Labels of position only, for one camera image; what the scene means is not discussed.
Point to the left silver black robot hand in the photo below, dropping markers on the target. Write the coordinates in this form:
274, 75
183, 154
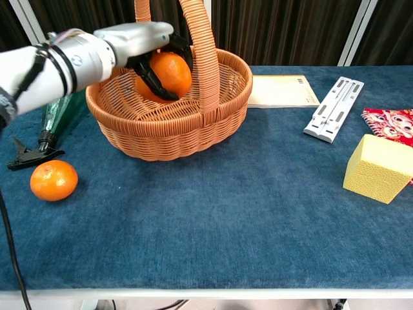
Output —
138, 38

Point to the pale yellow notepad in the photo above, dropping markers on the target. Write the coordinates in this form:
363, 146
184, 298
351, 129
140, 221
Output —
280, 92

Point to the small orange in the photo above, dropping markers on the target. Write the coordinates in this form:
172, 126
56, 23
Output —
54, 181

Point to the white folding laptop stand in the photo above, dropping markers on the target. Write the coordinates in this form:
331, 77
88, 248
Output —
335, 106

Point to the large orange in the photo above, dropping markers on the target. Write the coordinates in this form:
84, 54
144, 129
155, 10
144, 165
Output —
171, 74

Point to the yellow foam cube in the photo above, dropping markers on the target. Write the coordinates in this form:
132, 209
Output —
371, 177

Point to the white frame post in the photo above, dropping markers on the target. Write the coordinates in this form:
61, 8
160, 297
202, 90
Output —
209, 13
27, 19
358, 32

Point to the dark pleated curtain panel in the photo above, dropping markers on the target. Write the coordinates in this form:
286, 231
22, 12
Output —
274, 29
393, 32
96, 13
8, 22

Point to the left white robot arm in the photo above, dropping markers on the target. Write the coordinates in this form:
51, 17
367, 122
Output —
80, 61

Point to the green glass spray bottle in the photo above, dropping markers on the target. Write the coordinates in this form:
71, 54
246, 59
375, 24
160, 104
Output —
55, 111

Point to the blue felt table cover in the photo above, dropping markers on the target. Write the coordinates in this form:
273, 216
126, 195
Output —
209, 219

